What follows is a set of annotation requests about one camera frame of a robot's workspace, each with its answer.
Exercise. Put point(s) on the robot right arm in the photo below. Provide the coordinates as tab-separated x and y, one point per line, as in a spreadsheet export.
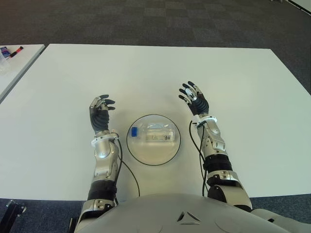
216	155

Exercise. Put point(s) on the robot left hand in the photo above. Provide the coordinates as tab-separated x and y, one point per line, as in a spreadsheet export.
99	119

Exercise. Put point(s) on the white panel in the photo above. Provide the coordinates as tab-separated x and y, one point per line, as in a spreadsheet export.
303	3

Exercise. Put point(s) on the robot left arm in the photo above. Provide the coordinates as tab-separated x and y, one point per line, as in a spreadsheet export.
103	167

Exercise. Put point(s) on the grey robot torso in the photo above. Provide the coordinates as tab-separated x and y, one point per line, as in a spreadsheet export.
170	213

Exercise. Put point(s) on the black metal stand foot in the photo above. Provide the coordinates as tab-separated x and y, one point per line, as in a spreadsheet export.
15	208

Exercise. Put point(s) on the blue white packet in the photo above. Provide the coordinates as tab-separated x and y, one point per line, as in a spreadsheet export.
5	51

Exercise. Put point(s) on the white plate black rim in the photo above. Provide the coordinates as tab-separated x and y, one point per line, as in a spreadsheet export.
153	153

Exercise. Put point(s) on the white side table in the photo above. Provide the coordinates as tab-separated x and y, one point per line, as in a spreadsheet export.
19	65

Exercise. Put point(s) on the clear water bottle blue cap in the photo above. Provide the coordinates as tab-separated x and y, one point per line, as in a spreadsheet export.
158	133

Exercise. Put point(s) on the red black screwdriver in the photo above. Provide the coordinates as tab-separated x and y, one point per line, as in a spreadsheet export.
17	50

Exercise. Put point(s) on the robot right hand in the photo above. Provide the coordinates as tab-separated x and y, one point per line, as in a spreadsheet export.
199	103

